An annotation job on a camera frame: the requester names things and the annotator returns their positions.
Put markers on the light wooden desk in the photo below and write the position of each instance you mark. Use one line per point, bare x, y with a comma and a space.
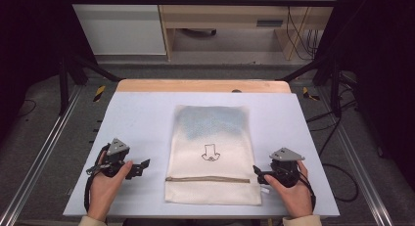
228, 15

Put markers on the person's left hand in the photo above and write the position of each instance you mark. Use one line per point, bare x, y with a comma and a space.
103, 190

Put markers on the yellow black tape strip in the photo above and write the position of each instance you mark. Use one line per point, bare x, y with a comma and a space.
99, 93
308, 94

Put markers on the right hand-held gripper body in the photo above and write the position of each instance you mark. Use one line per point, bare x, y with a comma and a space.
285, 164

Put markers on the white mesh laundry bag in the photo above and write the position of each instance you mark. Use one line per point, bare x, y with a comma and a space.
212, 138

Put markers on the black metal stand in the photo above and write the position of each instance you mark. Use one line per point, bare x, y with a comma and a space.
65, 85
335, 89

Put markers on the white cabinet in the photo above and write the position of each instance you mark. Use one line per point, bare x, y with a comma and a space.
120, 30

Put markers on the aluminium floor rail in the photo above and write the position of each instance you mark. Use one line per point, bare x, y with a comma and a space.
39, 157
355, 160

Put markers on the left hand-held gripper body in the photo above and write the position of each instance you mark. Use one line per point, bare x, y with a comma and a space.
116, 150

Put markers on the wooden table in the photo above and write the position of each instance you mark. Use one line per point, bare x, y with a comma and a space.
195, 85

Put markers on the white table mat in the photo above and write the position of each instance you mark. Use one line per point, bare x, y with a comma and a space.
137, 121

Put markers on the person's right hand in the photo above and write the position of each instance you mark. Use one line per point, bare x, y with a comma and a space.
293, 196

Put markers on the black horizontal frame bar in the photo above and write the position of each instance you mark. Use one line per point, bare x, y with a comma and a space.
195, 1

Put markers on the black curtain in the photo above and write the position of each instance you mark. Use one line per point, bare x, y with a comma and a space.
378, 56
29, 40

